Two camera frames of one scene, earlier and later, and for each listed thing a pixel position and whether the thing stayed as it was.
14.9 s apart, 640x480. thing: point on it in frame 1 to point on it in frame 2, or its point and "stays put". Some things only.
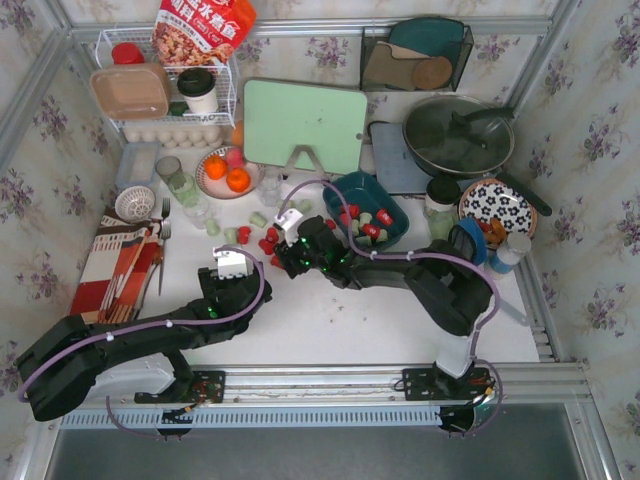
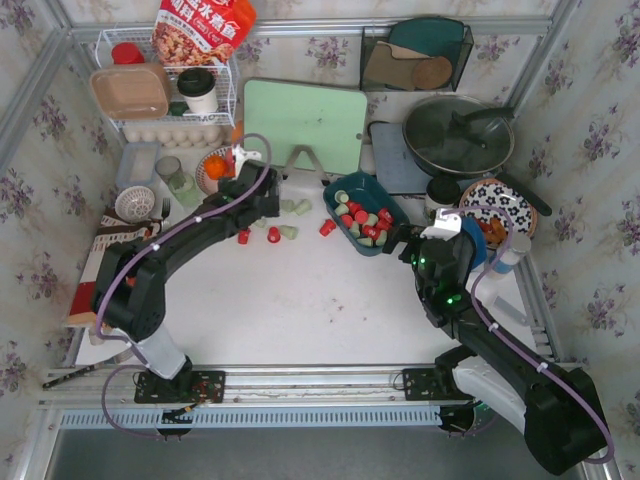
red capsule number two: (384, 216) stays put
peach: (234, 158) stays put
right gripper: (286, 253) to (405, 244)
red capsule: (243, 235) stays put
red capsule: (266, 246) to (361, 216)
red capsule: (372, 230) stays put
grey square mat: (396, 169) stays put
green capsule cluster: (383, 235) stays put
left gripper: (211, 279) to (270, 186)
